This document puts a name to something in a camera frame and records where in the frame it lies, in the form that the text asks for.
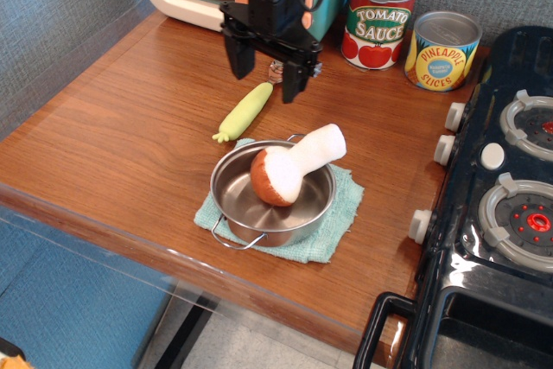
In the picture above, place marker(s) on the stainless steel pot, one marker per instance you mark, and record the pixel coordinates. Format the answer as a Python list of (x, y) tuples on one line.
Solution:
[(245, 221)]

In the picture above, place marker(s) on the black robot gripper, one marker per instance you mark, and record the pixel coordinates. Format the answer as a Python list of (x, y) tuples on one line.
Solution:
[(275, 28)]

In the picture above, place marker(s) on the teal folded cloth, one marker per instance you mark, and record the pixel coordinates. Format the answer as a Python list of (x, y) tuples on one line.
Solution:
[(321, 246)]

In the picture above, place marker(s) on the black toy stove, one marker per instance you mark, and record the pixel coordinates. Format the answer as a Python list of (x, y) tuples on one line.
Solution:
[(484, 297)]

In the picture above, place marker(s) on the yellow handled metal scoop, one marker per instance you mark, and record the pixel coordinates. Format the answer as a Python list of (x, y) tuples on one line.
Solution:
[(246, 110)]

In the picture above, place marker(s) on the pineapple slices can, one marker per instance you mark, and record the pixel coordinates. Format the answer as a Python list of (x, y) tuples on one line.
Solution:
[(442, 50)]

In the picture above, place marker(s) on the tomato sauce can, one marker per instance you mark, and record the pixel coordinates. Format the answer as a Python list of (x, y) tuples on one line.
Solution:
[(374, 32)]

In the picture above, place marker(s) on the plush brown white mushroom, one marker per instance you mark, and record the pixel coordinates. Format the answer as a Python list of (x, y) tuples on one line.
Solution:
[(277, 172)]

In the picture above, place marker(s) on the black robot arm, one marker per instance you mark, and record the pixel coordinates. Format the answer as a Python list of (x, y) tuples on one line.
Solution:
[(275, 28)]

